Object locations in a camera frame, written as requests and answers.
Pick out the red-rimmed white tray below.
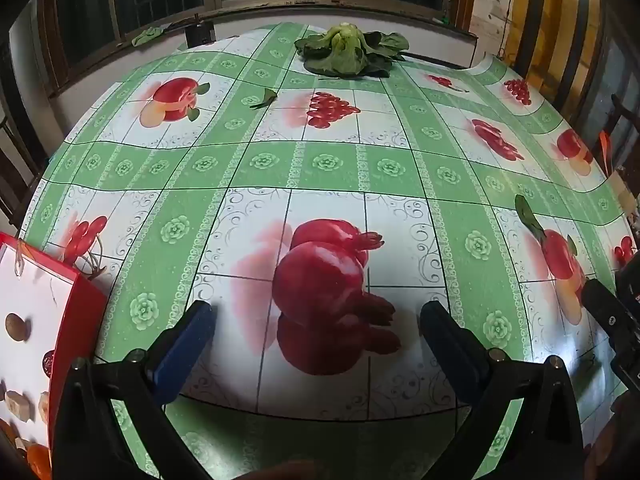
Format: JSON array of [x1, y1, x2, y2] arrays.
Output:
[[0, 232, 108, 480]]

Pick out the brown longan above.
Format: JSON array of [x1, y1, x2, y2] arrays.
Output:
[[5, 314, 30, 343]]

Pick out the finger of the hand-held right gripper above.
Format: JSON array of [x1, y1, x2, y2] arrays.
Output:
[[581, 278, 628, 356]]

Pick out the black square box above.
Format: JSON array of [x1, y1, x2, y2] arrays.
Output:
[[185, 21, 217, 48]]

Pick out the beige fruit piece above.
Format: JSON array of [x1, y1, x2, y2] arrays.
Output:
[[5, 391, 32, 421]]

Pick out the orange tangerine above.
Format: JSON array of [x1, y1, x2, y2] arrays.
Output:
[[25, 442, 53, 480]]

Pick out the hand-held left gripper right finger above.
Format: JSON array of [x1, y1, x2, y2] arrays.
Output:
[[419, 301, 586, 480]]

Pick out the orange plastic piece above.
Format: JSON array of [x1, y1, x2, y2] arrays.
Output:
[[599, 130, 613, 176]]

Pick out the green leafy cabbage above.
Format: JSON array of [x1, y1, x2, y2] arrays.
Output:
[[294, 22, 411, 80]]

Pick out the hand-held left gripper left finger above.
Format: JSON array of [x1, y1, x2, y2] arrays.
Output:
[[52, 300, 221, 480]]

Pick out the green fruit-print tablecloth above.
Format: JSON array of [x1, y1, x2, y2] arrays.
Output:
[[20, 22, 638, 480]]

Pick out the small green leaf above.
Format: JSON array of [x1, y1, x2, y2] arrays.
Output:
[[249, 88, 279, 110]]

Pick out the green cloth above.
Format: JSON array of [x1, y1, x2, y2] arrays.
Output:
[[131, 26, 165, 47]]

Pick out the yellow door frame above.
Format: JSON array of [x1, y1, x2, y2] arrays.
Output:
[[502, 0, 601, 111]]

